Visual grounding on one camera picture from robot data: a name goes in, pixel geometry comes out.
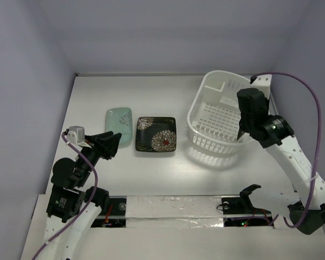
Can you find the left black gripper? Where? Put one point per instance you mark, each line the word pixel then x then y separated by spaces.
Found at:
pixel 105 143

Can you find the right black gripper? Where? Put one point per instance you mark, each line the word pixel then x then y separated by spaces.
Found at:
pixel 247 124

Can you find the light green speckled plate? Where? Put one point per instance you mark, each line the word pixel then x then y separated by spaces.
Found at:
pixel 119 120

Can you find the black floral plate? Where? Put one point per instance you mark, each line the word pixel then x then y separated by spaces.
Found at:
pixel 156 134

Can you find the black plain plate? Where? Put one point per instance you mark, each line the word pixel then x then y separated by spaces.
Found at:
pixel 240 131

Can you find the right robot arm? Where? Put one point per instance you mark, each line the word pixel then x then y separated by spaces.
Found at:
pixel 306 208

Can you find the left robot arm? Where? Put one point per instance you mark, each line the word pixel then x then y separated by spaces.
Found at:
pixel 76 200

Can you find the white plastic dish rack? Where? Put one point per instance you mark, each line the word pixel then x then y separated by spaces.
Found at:
pixel 213 118

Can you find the foil covered front board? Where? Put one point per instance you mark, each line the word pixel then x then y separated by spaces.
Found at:
pixel 167 241

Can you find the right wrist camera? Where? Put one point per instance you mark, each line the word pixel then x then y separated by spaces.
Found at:
pixel 262 83

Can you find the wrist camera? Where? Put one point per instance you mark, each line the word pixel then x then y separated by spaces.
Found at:
pixel 76 134
pixel 262 83

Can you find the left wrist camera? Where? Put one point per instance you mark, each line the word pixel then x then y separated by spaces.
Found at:
pixel 76 134

